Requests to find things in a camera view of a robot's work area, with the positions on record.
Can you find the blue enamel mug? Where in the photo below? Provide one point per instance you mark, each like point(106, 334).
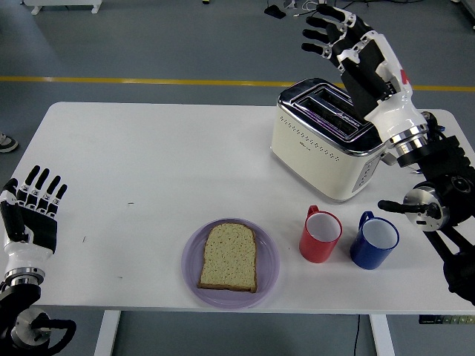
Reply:
point(365, 257)

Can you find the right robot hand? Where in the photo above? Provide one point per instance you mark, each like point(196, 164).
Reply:
point(371, 70)

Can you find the red enamel mug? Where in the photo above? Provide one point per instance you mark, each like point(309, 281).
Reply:
point(315, 252)

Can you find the black table control panel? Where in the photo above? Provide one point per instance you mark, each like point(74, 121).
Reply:
point(430, 319)

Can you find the brown bread slice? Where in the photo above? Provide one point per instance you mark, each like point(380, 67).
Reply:
point(230, 257)

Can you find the white furniture base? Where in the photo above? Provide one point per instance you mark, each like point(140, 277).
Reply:
point(63, 4)

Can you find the purple plastic plate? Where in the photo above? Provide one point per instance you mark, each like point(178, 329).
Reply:
point(267, 259)

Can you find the grey and black shoe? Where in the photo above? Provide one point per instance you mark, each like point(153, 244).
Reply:
point(7, 144)

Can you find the black foot pedal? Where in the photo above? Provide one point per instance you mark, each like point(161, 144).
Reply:
point(274, 10)

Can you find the cream and chrome toaster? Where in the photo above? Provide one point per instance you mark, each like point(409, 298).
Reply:
point(311, 155)

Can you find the white table leg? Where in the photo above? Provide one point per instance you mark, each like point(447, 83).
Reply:
point(382, 333)
point(107, 333)

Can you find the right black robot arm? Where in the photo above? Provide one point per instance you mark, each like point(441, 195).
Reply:
point(445, 174)

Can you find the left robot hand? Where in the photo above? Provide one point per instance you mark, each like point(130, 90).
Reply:
point(41, 230)

